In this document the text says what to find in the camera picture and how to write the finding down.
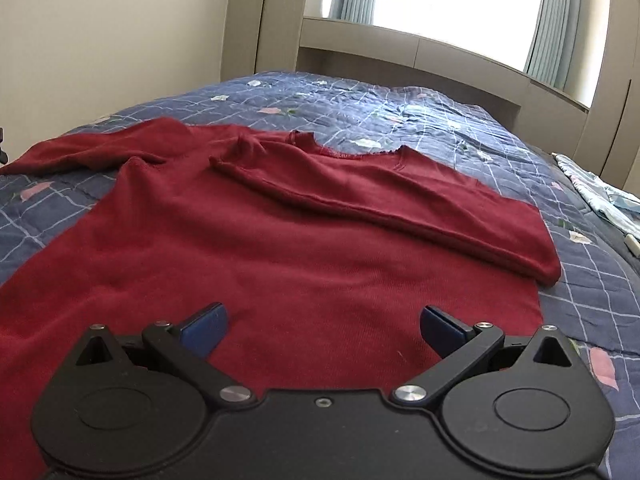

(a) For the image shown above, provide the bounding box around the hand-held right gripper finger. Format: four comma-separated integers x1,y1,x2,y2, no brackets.
391,304,581,406

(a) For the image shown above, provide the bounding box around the dark red sweater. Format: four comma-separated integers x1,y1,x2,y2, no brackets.
0,116,562,480

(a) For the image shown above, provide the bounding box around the light blue folded cloth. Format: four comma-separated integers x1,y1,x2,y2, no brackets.
597,182,640,242
550,152,640,271

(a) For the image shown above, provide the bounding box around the blue checked floral quilt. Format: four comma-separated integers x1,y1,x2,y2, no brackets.
0,71,640,480

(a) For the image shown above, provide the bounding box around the beige window bench cabinet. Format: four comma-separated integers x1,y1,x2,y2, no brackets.
297,16,592,131

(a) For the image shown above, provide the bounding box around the beige wardrobe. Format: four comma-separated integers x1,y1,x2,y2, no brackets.
220,0,312,85
572,0,640,197

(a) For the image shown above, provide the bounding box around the bright window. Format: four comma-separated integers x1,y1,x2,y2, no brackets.
370,0,551,72

